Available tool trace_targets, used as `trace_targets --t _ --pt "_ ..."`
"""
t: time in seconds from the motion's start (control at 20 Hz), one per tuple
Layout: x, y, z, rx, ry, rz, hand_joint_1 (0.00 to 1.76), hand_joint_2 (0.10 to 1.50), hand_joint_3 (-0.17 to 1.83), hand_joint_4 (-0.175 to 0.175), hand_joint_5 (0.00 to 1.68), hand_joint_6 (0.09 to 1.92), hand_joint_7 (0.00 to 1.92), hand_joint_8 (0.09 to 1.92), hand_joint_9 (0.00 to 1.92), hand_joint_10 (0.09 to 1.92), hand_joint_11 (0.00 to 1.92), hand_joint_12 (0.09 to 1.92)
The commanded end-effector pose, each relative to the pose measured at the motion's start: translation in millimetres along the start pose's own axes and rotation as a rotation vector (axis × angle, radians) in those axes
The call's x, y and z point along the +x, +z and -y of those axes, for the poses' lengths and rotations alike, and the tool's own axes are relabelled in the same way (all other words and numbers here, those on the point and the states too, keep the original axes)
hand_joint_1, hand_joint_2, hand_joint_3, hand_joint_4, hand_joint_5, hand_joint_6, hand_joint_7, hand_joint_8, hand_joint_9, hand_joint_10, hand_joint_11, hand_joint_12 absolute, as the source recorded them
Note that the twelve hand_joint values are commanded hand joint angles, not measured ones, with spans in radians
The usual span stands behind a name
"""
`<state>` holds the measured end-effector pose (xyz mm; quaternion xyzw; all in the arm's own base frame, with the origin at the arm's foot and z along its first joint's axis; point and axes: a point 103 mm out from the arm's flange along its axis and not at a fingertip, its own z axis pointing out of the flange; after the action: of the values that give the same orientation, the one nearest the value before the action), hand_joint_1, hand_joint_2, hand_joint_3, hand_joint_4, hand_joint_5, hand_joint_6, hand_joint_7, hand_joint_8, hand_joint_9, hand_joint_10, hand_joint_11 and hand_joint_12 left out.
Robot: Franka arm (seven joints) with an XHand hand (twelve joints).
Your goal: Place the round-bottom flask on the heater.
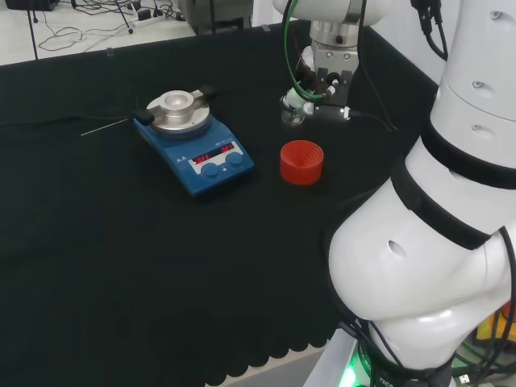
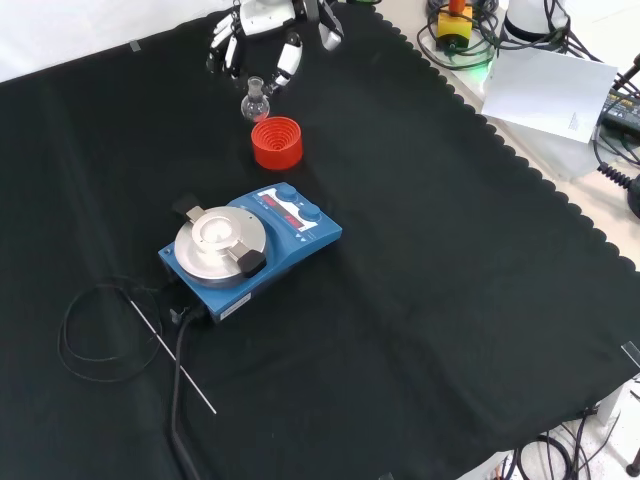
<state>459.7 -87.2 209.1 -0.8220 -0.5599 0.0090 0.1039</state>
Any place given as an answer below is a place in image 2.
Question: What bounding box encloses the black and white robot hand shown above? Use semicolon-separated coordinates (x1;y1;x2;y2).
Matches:
206;0;345;88

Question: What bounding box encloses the clear round-bottom glass flask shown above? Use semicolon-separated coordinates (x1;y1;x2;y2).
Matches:
240;75;272;123

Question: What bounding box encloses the orange ribbed flask stand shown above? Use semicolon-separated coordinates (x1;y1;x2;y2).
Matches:
250;116;304;171

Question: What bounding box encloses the blue heater with steel plate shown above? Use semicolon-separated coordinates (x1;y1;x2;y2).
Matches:
158;182;344;328

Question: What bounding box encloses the yellow stop button box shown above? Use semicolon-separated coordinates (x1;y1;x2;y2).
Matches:
435;0;474;53

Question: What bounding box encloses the black bench cloth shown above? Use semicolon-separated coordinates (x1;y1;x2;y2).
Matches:
0;0;640;480

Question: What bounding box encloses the white paper sheet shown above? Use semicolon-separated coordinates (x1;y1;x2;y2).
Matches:
480;45;620;145

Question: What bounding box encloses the thin steel probe rod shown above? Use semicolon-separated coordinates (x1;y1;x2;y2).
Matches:
122;291;218;416

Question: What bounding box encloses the black power adapter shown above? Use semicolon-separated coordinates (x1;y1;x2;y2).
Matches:
598;84;640;142

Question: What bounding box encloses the thin black probe cable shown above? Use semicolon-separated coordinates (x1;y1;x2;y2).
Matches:
57;277;166;384

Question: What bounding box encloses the thick black power cable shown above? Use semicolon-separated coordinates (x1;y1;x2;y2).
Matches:
169;305;207;480

